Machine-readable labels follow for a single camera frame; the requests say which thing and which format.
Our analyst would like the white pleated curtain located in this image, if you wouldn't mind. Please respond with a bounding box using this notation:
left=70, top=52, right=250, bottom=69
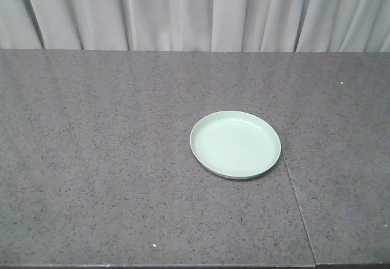
left=1, top=0, right=389, bottom=52

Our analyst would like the pale green round plate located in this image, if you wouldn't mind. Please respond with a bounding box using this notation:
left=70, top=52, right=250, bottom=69
left=190, top=110, right=281, bottom=180

